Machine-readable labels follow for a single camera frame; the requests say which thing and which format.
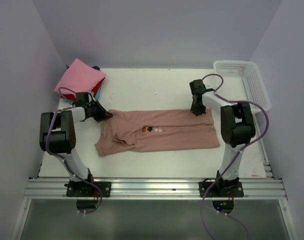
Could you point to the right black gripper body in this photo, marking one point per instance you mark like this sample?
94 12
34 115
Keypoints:
197 108

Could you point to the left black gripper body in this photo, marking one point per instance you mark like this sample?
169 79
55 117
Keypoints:
93 106

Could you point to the teal t shirt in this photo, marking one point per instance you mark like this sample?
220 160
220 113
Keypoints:
98 93

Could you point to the red t shirt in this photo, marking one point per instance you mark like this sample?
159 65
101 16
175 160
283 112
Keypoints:
71 96

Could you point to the dusty pink printed t shirt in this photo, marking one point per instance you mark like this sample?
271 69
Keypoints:
156 131

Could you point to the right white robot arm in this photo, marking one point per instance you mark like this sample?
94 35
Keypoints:
237 129

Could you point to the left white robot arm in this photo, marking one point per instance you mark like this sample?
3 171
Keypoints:
58 136

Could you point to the white plastic basket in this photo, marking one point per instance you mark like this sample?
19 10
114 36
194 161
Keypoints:
242 82

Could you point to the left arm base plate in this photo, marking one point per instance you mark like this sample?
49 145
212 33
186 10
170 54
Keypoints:
80 189

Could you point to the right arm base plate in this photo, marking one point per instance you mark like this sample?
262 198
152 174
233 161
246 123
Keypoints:
222 189

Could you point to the aluminium mounting rail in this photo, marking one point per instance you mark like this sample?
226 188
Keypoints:
155 188

